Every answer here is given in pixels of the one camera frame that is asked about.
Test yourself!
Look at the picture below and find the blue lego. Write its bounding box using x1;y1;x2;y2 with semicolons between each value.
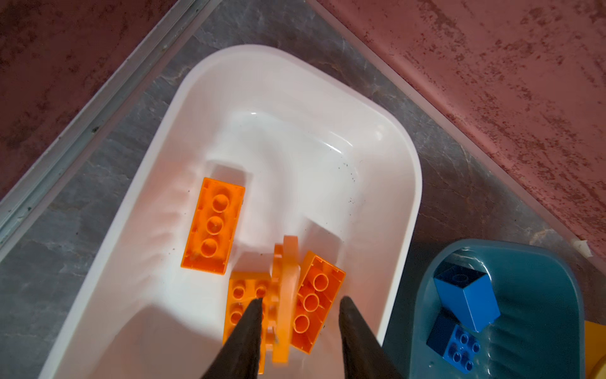
426;311;481;374

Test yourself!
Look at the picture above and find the dark teal plastic bin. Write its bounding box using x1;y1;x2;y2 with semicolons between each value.
406;239;585;378

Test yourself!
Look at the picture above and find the orange lego brick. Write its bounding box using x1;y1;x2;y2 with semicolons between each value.
291;251;346;355
181;178;246;275

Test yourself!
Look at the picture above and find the orange lego brick studs up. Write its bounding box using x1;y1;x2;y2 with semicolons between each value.
223;272;271;344

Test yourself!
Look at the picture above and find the white plastic bin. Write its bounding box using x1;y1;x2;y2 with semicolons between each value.
40;45;422;378

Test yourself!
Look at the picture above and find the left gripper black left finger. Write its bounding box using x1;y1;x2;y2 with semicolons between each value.
201;298;263;379

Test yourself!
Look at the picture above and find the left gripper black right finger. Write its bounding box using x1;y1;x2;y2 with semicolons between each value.
339;296;402;378

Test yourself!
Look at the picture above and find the yellow plastic bin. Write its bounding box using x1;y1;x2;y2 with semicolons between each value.
585;321;606;378

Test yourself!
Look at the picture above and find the blue lego brick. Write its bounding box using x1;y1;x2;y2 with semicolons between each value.
434;265;501;333

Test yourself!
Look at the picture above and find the orange lego upright centre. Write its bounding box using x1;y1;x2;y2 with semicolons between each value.
264;236;300;366

